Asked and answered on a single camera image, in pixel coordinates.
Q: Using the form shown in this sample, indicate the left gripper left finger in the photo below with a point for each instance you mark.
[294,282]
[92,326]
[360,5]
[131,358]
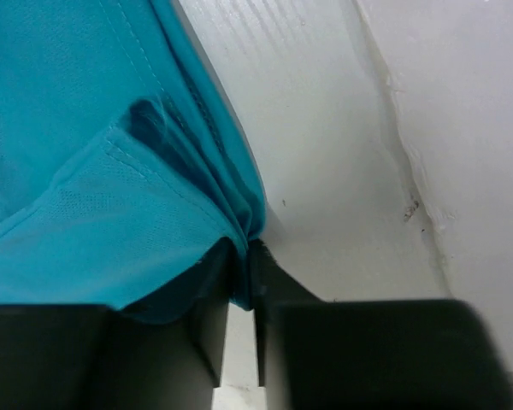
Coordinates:
[163,352]

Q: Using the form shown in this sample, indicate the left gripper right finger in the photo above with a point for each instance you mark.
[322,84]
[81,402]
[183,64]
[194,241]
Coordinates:
[397,354]

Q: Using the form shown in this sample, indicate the teal t shirt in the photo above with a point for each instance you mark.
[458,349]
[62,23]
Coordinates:
[120,164]

